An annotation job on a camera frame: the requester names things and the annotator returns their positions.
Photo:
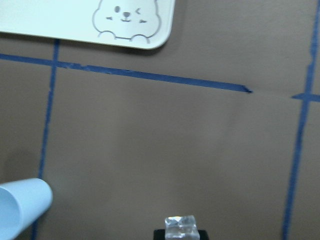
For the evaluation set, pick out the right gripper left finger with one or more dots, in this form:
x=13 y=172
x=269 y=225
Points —
x=159 y=234

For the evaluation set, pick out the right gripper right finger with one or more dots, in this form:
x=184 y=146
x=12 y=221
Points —
x=203 y=235

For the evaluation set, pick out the clear ice cube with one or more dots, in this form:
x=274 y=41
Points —
x=181 y=228

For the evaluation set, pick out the cream bear serving tray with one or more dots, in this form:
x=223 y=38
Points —
x=139 y=24

